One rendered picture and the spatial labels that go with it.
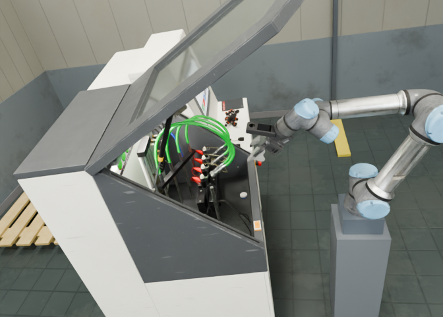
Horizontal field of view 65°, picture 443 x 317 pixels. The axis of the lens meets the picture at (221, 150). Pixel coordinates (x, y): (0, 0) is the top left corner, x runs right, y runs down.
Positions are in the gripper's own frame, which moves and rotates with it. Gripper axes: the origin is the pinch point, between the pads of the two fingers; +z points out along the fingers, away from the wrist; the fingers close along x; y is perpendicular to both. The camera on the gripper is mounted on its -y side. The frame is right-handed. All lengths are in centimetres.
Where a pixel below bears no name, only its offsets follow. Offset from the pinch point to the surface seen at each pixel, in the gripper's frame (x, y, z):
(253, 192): 6.2, 23.3, 30.7
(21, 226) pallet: 24, -81, 253
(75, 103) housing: 20, -73, 49
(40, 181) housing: -33, -66, 33
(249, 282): -35, 33, 40
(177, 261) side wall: -37, -2, 45
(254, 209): -5.7, 23.2, 27.1
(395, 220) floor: 58, 164, 48
